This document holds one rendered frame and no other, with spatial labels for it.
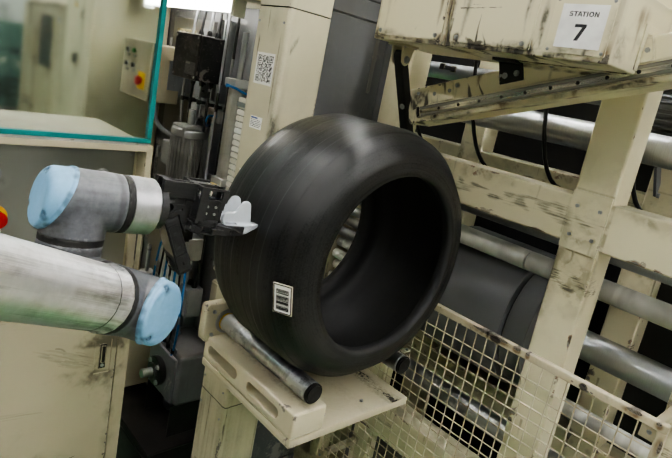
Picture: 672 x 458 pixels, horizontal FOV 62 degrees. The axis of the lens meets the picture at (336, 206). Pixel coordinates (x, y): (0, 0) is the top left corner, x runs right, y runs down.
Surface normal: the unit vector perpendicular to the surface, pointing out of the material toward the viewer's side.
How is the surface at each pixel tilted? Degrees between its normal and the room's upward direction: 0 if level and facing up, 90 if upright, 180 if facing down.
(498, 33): 90
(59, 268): 57
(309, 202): 68
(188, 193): 90
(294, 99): 90
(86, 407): 90
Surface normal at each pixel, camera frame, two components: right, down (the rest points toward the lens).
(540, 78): -0.73, 0.01
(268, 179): -0.54, -0.47
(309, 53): 0.65, 0.29
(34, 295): 0.87, 0.33
